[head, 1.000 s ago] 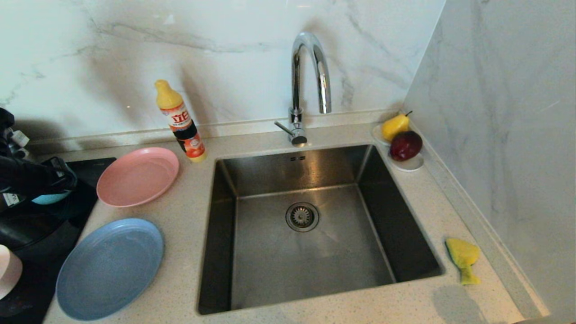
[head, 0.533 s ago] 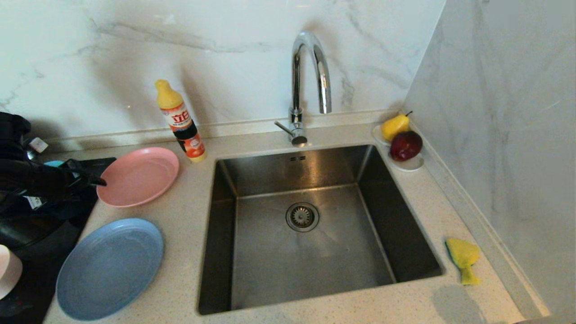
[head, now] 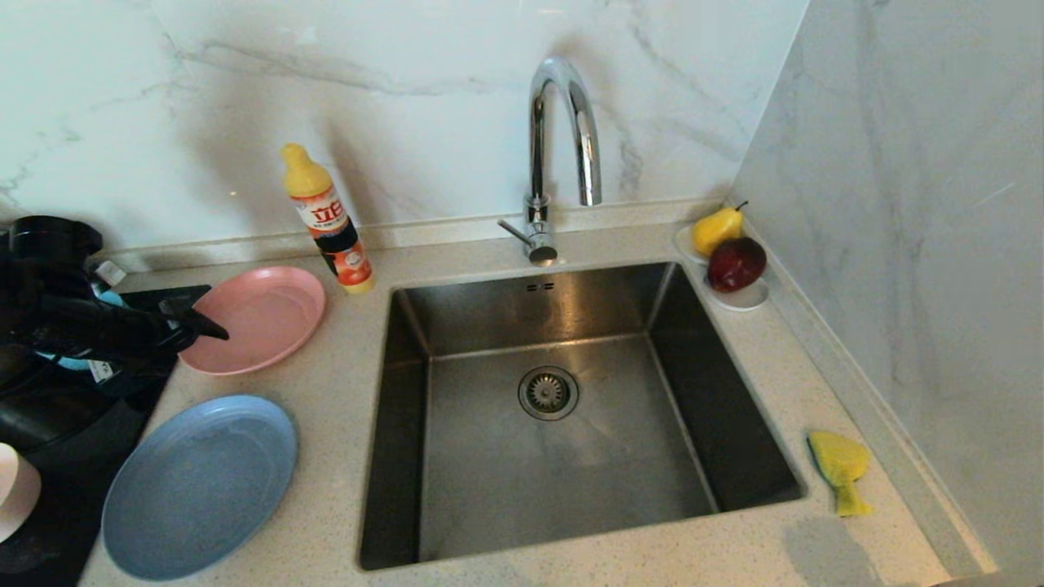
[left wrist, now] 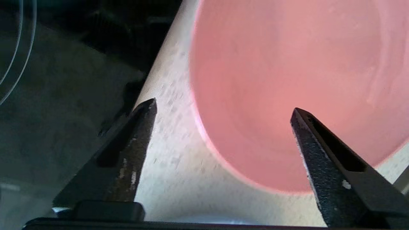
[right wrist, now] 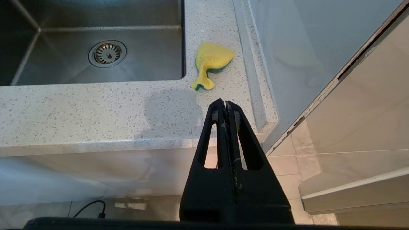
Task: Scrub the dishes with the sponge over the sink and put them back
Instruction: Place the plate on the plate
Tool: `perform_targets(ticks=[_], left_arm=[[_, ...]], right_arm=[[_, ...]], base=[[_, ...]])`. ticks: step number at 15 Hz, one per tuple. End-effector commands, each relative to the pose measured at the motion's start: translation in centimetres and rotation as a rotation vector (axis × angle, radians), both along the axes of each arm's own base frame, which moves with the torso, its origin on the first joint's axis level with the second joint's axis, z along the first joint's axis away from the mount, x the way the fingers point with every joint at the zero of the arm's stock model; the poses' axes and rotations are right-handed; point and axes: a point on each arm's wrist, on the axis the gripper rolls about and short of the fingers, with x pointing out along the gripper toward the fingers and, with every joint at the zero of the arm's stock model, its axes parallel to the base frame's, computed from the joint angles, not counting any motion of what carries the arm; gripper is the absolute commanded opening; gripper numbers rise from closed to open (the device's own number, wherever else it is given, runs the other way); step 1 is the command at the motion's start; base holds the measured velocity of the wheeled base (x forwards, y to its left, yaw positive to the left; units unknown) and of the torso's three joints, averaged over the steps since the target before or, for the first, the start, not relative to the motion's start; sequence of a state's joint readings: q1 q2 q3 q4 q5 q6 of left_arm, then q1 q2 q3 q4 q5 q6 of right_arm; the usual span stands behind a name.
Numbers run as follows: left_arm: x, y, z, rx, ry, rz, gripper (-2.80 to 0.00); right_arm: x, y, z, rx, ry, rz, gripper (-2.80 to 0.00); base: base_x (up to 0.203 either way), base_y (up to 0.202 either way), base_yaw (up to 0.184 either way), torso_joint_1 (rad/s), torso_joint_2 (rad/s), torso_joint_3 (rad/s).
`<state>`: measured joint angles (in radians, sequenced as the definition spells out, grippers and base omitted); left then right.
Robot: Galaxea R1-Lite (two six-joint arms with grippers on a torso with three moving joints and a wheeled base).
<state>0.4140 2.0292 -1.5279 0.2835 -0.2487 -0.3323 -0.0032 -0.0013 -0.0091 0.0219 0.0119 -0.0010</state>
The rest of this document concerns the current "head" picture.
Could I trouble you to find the pink bowl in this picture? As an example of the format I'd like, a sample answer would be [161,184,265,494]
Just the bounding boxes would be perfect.
[0,443,42,543]

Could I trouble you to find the black glass induction cooktop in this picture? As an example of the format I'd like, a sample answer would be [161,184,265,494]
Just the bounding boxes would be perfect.
[0,284,211,587]

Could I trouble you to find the yellow sponge brush with handle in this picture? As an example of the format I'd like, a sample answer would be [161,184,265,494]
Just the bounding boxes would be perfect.
[807,430,872,519]

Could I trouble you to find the round metal drain strainer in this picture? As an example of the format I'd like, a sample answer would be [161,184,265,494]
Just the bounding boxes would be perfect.
[518,365,580,421]

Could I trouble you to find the stainless steel sink basin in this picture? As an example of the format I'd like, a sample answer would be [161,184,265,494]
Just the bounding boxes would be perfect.
[357,259,808,572]

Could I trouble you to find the yellow pear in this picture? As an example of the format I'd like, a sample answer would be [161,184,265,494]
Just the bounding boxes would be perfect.
[692,201,749,258]

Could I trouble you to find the chrome gooseneck faucet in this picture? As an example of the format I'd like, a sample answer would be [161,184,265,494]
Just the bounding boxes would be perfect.
[498,57,603,266]

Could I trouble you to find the large blue-grey plate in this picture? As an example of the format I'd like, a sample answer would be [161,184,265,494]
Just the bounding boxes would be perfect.
[102,395,299,581]

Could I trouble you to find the small white fruit dish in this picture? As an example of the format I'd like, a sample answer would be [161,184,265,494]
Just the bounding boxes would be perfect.
[674,226,770,312]

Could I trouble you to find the yellow-capped orange dish soap bottle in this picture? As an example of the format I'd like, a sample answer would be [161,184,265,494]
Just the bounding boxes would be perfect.
[281,143,376,295]

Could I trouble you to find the large pink plate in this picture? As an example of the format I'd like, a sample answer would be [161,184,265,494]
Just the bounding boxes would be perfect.
[178,266,326,376]

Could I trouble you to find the teal bowl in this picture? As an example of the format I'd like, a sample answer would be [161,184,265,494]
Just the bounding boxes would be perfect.
[37,289,125,373]

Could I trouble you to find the black frying pan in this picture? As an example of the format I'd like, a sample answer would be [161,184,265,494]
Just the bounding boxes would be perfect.
[0,383,123,453]

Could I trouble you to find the dark red apple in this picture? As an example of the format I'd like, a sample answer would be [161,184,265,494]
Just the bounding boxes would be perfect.
[706,236,768,294]

